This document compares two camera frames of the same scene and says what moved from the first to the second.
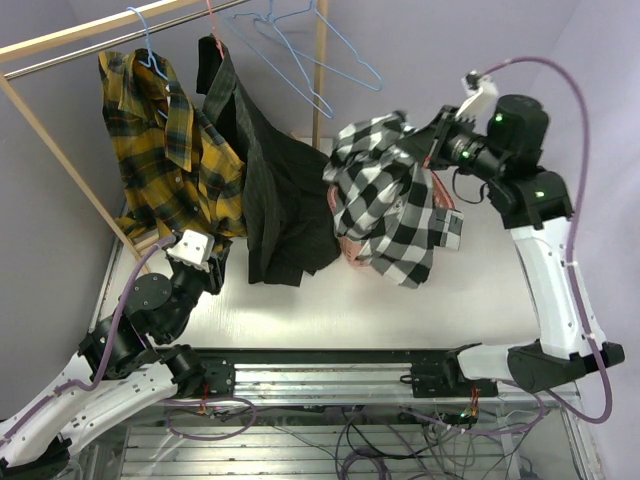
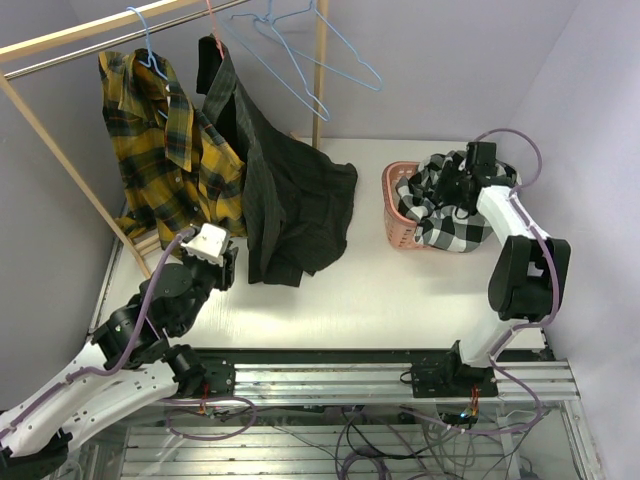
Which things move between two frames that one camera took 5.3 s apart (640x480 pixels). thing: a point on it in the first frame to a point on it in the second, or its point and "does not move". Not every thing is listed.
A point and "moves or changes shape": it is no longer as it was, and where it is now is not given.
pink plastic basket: x=350 y=245 to x=400 y=229
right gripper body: x=457 y=143 to x=450 y=185
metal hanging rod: x=118 y=41 does not move
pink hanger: x=214 y=28 does not move
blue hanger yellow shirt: x=150 y=56 does not move
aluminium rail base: x=429 y=376 does not move
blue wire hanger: x=311 y=60 does not move
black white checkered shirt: x=384 y=199 moves or changes shape
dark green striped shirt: x=290 y=225 does not move
